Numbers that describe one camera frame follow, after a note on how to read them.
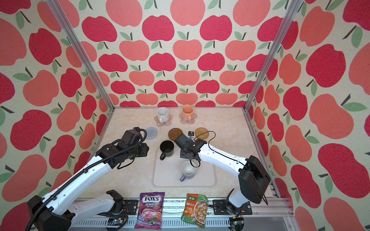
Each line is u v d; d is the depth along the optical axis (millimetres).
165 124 1110
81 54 867
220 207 733
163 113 1107
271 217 735
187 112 1083
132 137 573
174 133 1042
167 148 925
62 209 384
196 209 722
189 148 595
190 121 1110
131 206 750
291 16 719
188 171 854
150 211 704
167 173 837
